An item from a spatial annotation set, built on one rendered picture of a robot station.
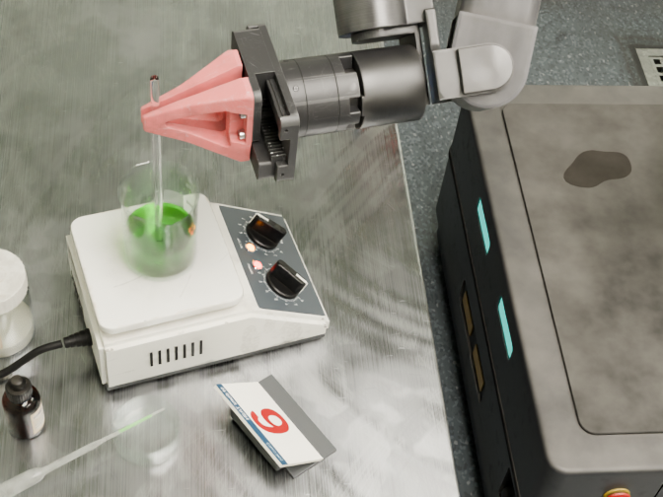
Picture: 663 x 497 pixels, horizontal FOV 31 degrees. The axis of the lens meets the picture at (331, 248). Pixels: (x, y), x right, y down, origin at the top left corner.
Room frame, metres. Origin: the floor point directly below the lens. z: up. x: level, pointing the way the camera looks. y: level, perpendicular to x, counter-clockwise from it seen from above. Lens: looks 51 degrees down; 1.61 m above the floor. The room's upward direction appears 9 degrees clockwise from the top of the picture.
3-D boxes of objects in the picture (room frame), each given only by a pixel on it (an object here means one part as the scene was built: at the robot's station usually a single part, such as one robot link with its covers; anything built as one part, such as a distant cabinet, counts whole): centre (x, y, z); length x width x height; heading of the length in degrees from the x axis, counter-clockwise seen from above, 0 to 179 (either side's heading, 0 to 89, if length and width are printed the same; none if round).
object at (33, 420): (0.47, 0.22, 0.78); 0.03 x 0.03 x 0.07
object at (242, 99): (0.61, 0.11, 1.01); 0.09 x 0.07 x 0.07; 113
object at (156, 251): (0.59, 0.14, 0.88); 0.07 x 0.06 x 0.08; 32
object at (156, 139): (0.58, 0.14, 0.95); 0.01 x 0.01 x 0.20
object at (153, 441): (0.47, 0.13, 0.76); 0.06 x 0.06 x 0.02
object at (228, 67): (0.59, 0.10, 1.01); 0.09 x 0.07 x 0.07; 113
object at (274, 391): (0.50, 0.02, 0.77); 0.09 x 0.06 x 0.04; 45
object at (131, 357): (0.60, 0.12, 0.79); 0.22 x 0.13 x 0.08; 117
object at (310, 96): (0.62, 0.04, 1.01); 0.10 x 0.07 x 0.07; 23
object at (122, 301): (0.59, 0.14, 0.83); 0.12 x 0.12 x 0.01; 27
